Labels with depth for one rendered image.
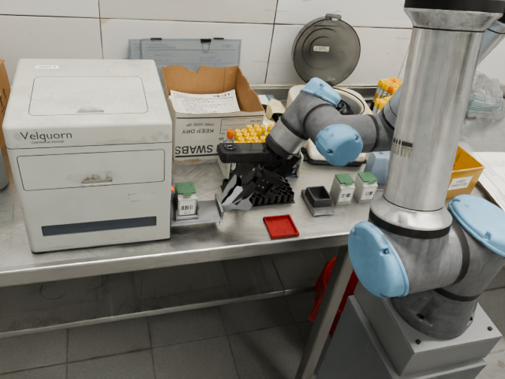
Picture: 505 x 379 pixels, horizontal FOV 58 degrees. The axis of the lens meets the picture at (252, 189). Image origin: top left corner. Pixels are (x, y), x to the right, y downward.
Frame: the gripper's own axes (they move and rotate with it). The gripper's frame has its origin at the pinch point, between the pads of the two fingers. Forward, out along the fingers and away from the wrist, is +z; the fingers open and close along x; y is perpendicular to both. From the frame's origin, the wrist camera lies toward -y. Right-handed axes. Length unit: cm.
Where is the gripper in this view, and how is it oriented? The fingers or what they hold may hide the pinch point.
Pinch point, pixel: (221, 206)
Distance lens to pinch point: 104.7
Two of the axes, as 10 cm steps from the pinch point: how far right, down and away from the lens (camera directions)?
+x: -2.7, -6.2, 7.4
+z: -5.9, 7.1, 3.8
